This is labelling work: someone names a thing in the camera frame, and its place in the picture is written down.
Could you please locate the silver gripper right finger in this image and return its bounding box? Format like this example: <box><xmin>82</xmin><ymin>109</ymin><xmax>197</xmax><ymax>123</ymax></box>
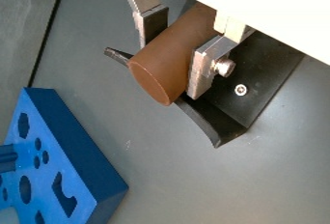
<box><xmin>186</xmin><ymin>12</ymin><xmax>255</xmax><ymax>99</ymax></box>

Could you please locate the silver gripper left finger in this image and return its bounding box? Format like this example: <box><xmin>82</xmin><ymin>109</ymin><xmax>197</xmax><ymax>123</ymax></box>
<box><xmin>128</xmin><ymin>0</ymin><xmax>169</xmax><ymax>47</ymax></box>

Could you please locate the brown round cylinder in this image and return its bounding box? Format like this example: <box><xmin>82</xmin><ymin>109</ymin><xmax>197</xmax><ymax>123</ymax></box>
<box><xmin>128</xmin><ymin>3</ymin><xmax>217</xmax><ymax>106</ymax></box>

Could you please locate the black curved cradle stand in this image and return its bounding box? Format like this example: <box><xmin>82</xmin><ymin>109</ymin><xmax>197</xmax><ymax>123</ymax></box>
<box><xmin>104</xmin><ymin>32</ymin><xmax>304</xmax><ymax>147</ymax></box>

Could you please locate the blue block with shaped holes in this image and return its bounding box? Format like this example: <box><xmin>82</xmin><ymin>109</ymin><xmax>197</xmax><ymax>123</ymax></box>
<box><xmin>0</xmin><ymin>88</ymin><xmax>128</xmax><ymax>224</ymax></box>

